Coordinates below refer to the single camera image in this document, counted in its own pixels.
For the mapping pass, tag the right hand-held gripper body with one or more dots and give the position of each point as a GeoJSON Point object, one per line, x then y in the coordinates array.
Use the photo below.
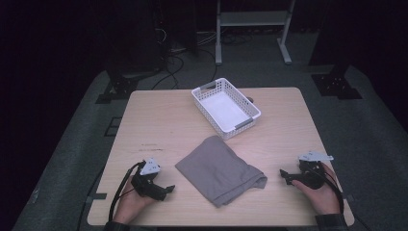
{"type": "Point", "coordinates": [310, 174]}

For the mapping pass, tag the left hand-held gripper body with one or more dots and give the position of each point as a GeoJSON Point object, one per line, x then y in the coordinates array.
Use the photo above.
{"type": "Point", "coordinates": [147, 184]}

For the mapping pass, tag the grey cloth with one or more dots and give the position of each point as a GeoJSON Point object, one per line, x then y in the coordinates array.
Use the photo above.
{"type": "Point", "coordinates": [218, 170]}

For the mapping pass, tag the white plastic basket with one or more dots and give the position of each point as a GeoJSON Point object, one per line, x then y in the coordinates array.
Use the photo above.
{"type": "Point", "coordinates": [226, 109]}

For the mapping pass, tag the person's right hand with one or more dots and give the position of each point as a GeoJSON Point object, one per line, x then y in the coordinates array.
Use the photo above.
{"type": "Point", "coordinates": [320, 195]}

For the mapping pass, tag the person's left hand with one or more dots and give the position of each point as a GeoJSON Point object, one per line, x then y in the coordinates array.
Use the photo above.
{"type": "Point", "coordinates": [131, 205]}

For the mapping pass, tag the person's right sleeve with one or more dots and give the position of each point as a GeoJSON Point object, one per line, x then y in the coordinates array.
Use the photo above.
{"type": "Point", "coordinates": [332, 222]}

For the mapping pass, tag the person's sleeve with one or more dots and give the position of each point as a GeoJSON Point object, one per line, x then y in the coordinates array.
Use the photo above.
{"type": "Point", "coordinates": [117, 226]}
{"type": "Point", "coordinates": [332, 222]}

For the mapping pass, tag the person's left sleeve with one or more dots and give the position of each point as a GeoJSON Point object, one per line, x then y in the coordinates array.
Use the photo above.
{"type": "Point", "coordinates": [117, 226]}

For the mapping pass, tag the small dark knob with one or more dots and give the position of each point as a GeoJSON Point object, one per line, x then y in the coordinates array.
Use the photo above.
{"type": "Point", "coordinates": [250, 99]}

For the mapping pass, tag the black stand base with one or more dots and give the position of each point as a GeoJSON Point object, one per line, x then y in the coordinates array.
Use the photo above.
{"type": "Point", "coordinates": [336, 85]}
{"type": "Point", "coordinates": [118, 88]}

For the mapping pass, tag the white metal stand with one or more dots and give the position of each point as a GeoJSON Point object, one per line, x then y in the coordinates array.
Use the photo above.
{"type": "Point", "coordinates": [253, 29]}

